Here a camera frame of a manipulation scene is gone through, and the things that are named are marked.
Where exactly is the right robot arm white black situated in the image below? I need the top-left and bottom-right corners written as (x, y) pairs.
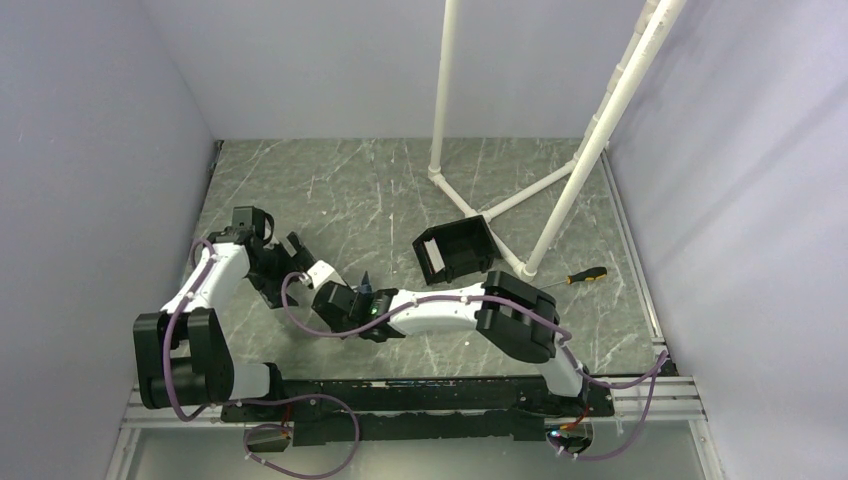
top-left (304, 263), bottom-right (590, 415)

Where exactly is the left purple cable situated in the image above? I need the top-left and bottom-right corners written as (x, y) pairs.
top-left (162, 238), bottom-right (362, 480)

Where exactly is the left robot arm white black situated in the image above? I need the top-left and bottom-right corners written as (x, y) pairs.
top-left (133, 206), bottom-right (316, 420)

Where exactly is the purple cable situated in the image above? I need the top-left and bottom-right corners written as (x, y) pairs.
top-left (280, 271), bottom-right (672, 463)
top-left (162, 238), bottom-right (362, 480)

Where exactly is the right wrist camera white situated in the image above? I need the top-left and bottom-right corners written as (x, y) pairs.
top-left (305, 260), bottom-right (347, 291)

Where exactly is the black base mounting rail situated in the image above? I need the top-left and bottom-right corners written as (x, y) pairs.
top-left (221, 375), bottom-right (615, 446)

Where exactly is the white pvc pipe frame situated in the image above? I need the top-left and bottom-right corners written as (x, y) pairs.
top-left (428, 1), bottom-right (684, 281)

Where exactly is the orange black screwdriver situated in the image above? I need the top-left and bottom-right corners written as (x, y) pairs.
top-left (540, 266), bottom-right (608, 290)

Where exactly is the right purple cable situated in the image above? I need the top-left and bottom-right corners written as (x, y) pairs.
top-left (280, 271), bottom-right (672, 463)

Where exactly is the blue card holder wallet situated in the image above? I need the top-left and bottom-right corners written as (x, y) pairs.
top-left (357, 271), bottom-right (373, 294)

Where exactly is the black card storage box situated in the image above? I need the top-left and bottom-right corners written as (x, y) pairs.
top-left (412, 215), bottom-right (502, 285)

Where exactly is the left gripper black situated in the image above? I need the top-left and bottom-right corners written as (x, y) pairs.
top-left (247, 233), bottom-right (315, 308)

